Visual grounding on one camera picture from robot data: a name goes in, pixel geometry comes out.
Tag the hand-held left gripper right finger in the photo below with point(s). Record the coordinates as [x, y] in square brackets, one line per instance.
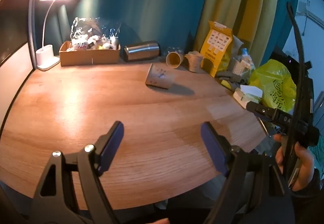
[215, 149]

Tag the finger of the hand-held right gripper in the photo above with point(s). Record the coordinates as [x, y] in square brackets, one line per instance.
[260, 109]

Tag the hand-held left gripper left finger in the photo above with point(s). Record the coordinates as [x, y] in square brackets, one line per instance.
[111, 145]

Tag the printed brown paper cup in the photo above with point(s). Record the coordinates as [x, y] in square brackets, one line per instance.
[160, 76]

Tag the person's right forearm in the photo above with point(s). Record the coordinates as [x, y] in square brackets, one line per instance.
[312, 186]

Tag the crumpled brown paper cup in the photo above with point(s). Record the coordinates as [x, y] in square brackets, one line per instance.
[194, 61]

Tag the paper cup with yellow inside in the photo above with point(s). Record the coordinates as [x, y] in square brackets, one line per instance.
[174, 59]

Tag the person's right hand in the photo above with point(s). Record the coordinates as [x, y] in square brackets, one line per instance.
[305, 160]

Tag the white small box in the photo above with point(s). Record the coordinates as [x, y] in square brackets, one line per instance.
[246, 94]

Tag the yellow plastic bag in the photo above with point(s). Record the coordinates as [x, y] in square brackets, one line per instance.
[274, 84]

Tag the grey cloth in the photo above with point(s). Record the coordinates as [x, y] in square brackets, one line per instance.
[229, 77]

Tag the clear plastic bottle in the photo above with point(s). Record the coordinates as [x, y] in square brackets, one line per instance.
[245, 53]

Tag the yellow paper bag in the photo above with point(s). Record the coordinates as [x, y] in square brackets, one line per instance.
[216, 49]

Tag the brown cardboard box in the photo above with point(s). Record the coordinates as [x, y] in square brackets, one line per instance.
[89, 57]

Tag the stainless steel tumbler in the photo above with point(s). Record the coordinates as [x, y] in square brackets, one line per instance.
[141, 50]

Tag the clear crumpled plastic wrap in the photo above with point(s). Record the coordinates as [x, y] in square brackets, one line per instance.
[174, 49]

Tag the white desk lamp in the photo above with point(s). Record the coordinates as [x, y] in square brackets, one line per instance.
[45, 58]

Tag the clear plastic bag of packets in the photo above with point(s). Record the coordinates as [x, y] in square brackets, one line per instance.
[93, 34]

